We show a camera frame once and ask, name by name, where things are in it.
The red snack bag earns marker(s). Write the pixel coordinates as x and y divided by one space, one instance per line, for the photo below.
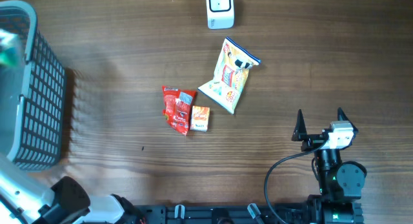
178 104

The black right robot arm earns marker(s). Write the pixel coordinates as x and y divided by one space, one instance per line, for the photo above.
340 182

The yellow wet wipes pack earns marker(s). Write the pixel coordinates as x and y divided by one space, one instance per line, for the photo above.
230 75

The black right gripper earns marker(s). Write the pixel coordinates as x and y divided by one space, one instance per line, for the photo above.
312 141

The grey plastic shopping basket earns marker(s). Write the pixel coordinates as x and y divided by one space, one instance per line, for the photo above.
33 85

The orange small carton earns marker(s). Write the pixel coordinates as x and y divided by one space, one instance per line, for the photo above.
199 118

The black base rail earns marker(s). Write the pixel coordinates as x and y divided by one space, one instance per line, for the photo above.
297 213

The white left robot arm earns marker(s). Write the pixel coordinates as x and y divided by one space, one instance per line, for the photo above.
25 200

